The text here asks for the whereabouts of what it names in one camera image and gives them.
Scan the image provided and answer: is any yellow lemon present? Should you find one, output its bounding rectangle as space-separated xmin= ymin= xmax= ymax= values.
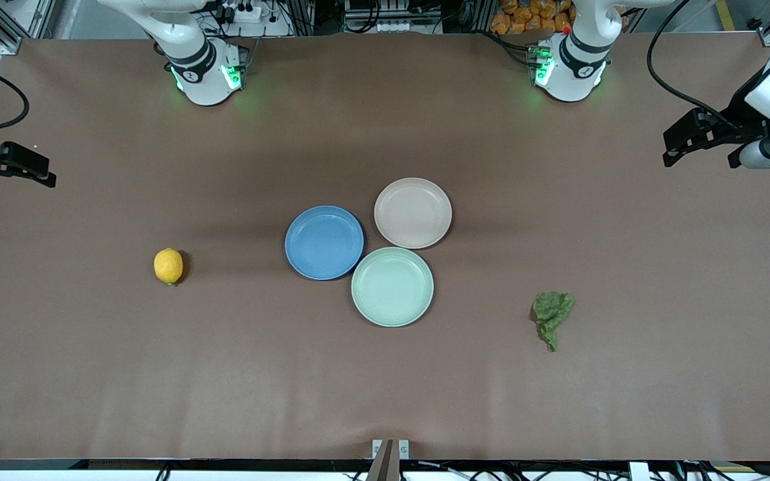
xmin=153 ymin=248 xmax=184 ymax=287

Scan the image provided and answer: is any green lettuce leaf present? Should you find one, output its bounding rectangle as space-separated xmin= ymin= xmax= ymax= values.
xmin=531 ymin=291 xmax=576 ymax=353

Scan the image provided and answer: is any orange snack bags pile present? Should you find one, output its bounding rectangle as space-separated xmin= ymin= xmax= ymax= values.
xmin=490 ymin=0 xmax=576 ymax=36

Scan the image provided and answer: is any white power strip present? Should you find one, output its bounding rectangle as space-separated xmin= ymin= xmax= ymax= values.
xmin=215 ymin=2 xmax=272 ymax=24

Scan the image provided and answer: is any beige plate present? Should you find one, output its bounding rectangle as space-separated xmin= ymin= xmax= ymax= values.
xmin=374 ymin=177 xmax=453 ymax=250

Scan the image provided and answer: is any blue plate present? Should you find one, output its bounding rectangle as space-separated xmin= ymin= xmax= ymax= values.
xmin=284 ymin=205 xmax=365 ymax=281

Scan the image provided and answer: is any pale green plate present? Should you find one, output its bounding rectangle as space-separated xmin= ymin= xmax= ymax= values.
xmin=350 ymin=247 xmax=435 ymax=328

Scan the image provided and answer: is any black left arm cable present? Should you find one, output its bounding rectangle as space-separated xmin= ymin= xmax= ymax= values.
xmin=646 ymin=0 xmax=743 ymax=131

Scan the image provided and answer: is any white device with cables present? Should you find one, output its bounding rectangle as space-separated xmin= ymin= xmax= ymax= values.
xmin=344 ymin=0 xmax=444 ymax=34

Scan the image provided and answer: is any metal bracket with post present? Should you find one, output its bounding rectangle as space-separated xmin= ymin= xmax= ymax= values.
xmin=366 ymin=438 xmax=410 ymax=481

